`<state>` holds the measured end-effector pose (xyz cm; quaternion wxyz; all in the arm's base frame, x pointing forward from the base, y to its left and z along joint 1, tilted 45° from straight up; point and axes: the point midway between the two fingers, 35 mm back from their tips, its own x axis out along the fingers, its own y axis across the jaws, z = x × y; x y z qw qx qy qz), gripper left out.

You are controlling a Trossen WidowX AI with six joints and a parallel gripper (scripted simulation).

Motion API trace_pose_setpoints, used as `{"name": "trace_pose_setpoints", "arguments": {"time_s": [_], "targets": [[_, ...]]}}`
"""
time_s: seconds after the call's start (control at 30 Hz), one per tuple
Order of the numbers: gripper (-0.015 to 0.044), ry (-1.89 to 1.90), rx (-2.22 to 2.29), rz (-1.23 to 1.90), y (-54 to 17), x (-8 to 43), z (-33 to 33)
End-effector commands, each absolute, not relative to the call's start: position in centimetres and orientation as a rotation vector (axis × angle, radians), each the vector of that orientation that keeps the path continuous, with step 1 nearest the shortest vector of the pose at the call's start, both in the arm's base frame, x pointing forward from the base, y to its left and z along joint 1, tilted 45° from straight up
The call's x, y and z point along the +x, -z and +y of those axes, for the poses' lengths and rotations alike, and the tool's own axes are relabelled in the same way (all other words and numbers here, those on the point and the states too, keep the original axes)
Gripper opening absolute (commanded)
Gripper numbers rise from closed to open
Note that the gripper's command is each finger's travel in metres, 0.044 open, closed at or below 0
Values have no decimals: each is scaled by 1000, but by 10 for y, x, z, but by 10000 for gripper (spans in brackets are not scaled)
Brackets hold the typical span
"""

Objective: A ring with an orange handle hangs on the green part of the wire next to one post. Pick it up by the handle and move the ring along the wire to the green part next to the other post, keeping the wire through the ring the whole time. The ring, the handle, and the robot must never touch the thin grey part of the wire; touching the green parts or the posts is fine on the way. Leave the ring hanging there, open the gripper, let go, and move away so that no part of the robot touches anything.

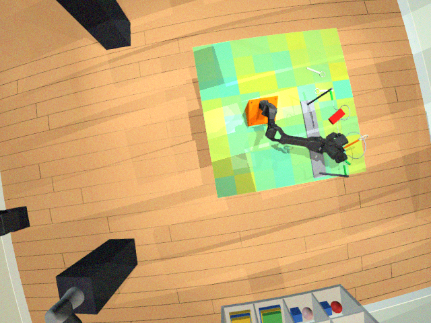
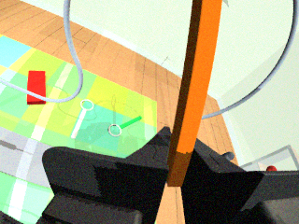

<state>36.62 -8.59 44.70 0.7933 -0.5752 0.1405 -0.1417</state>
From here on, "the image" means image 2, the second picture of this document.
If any red rectangular block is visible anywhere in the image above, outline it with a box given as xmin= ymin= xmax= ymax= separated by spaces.
xmin=26 ymin=70 xmax=46 ymax=105

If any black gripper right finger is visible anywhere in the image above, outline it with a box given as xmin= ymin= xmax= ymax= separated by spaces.
xmin=180 ymin=137 xmax=299 ymax=224

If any white ring with handle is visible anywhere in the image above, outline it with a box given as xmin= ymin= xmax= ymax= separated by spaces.
xmin=71 ymin=98 xmax=93 ymax=139

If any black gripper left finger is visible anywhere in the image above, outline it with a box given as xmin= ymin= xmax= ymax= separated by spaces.
xmin=41 ymin=127 xmax=171 ymax=224

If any green handle with white loop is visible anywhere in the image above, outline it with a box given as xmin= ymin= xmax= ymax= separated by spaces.
xmin=107 ymin=117 xmax=142 ymax=137

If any orange handle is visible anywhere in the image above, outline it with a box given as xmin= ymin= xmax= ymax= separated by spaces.
xmin=167 ymin=0 xmax=221 ymax=188

